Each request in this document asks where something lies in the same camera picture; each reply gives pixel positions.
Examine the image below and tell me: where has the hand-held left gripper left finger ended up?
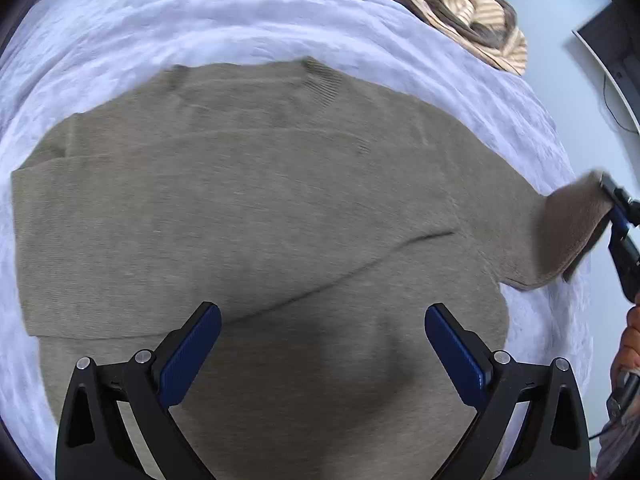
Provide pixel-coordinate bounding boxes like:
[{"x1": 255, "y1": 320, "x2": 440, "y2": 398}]
[{"x1": 55, "y1": 302, "x2": 223, "y2": 480}]

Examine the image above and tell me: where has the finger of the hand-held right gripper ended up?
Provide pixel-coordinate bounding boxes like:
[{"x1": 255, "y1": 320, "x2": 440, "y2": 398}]
[
  {"x1": 606, "y1": 232, "x2": 640, "y2": 307},
  {"x1": 599, "y1": 172, "x2": 640, "y2": 233}
]

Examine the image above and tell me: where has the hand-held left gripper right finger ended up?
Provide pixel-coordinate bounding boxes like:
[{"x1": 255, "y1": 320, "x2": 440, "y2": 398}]
[{"x1": 424, "y1": 303, "x2": 592, "y2": 480}]

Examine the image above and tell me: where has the olive knit sweater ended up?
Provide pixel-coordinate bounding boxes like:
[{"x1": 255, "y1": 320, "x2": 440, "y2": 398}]
[{"x1": 10, "y1": 56, "x2": 614, "y2": 480}]

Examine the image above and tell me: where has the person's right forearm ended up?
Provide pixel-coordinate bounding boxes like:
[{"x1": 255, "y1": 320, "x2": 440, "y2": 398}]
[{"x1": 594, "y1": 400, "x2": 640, "y2": 480}]

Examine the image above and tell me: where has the person's right hand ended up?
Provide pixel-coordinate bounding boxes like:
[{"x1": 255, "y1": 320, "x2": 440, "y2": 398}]
[{"x1": 611, "y1": 304, "x2": 640, "y2": 390}]

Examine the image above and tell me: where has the curved computer monitor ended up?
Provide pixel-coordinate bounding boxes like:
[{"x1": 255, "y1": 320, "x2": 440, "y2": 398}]
[{"x1": 572, "y1": 2, "x2": 640, "y2": 137}]

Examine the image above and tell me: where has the striped tan and brown cloth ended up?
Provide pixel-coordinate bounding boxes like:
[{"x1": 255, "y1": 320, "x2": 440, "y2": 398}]
[{"x1": 320, "y1": 0, "x2": 529, "y2": 77}]

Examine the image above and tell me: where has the lavender embossed blanket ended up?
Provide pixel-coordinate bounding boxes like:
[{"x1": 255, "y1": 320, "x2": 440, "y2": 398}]
[{"x1": 0, "y1": 0, "x2": 597, "y2": 480}]

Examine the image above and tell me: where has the black monitor cable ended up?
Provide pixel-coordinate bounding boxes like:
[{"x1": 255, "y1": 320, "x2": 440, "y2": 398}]
[{"x1": 602, "y1": 77, "x2": 640, "y2": 134}]

